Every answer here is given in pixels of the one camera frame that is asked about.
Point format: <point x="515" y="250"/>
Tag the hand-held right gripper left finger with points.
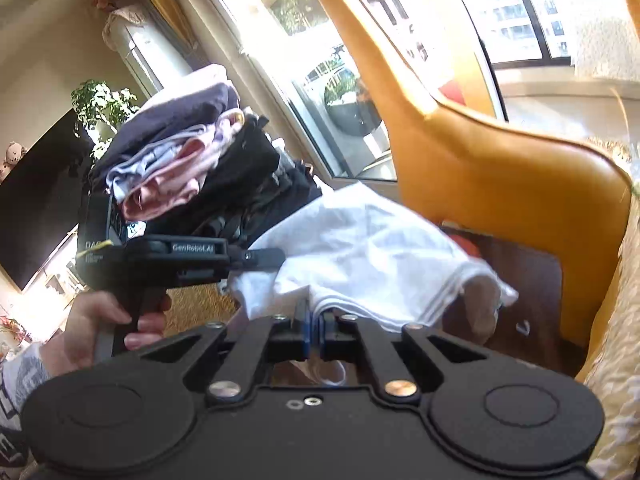
<point x="304" y="330"/>

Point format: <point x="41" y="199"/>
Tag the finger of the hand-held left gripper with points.
<point x="255" y="259"/>

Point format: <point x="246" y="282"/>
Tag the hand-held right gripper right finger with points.
<point x="327" y="335"/>

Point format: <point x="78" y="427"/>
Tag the white letter print t-shirt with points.
<point x="360" y="250"/>

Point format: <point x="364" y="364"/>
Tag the stack of folded clothes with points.
<point x="200" y="160"/>

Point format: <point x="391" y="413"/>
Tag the person's left hand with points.
<point x="80" y="330"/>

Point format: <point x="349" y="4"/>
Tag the green potted plant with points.
<point x="102" y="105"/>

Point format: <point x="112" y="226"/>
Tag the dark round planter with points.
<point x="350" y="110"/>

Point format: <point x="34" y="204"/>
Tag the teddy bear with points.
<point x="12" y="157"/>

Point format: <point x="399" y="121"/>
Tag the white standing air conditioner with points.
<point x="145" y="45"/>

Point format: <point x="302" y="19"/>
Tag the yellow leather chair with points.
<point x="500" y="185"/>

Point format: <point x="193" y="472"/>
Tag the yellow curtain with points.
<point x="160" y="0"/>

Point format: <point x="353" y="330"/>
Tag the cream patterned seat cover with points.
<point x="617" y="360"/>

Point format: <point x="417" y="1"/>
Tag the wall television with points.
<point x="40" y="200"/>

